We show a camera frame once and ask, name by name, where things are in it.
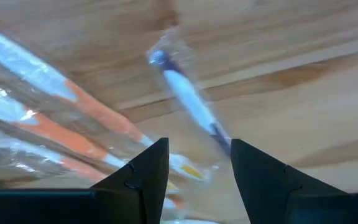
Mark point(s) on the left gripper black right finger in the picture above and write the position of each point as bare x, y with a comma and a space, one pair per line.
259, 186

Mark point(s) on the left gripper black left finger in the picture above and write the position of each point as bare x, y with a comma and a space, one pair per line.
148, 180

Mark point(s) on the orange toothbrush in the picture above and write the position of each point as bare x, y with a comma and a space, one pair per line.
104, 113
82, 169
61, 137

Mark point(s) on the purple toothbrush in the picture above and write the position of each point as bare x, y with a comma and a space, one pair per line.
185, 93

